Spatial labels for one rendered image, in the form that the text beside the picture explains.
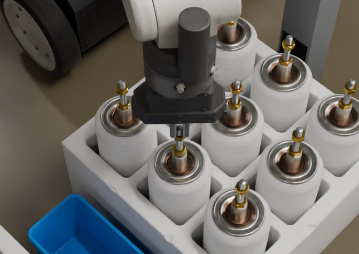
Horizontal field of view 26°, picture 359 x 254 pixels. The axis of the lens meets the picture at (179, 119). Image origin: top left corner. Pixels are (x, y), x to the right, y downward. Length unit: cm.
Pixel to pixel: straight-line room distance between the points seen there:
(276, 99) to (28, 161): 50
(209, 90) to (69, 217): 45
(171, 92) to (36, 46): 67
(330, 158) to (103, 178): 36
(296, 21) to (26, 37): 54
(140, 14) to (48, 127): 70
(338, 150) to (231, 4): 43
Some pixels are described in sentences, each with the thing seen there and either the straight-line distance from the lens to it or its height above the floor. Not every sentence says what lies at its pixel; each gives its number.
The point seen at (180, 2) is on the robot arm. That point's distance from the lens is 84.
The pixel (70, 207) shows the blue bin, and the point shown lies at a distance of 131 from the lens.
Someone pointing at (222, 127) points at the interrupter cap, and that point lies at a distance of 119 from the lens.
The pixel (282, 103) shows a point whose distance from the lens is 125.
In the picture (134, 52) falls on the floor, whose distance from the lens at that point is 160.
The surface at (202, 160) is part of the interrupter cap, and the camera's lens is 115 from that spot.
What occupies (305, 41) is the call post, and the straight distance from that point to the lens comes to 141.
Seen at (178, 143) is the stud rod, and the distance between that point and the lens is 110.
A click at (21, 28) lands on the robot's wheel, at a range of 158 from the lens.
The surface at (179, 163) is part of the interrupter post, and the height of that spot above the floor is 27.
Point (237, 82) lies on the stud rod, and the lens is 113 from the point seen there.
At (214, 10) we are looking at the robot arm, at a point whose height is 61.
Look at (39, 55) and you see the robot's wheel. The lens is 158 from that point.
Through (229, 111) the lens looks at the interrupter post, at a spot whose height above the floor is 28.
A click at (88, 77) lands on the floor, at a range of 157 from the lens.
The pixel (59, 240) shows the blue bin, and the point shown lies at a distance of 135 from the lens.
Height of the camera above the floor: 124
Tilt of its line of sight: 56 degrees down
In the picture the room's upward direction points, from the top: straight up
